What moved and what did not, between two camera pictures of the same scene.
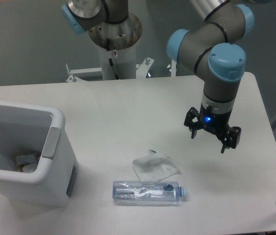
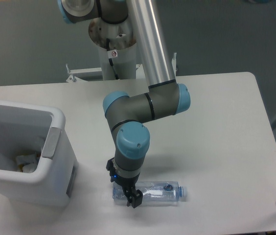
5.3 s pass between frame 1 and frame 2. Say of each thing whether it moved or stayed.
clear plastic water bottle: stayed
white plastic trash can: stayed
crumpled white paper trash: stayed
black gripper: moved
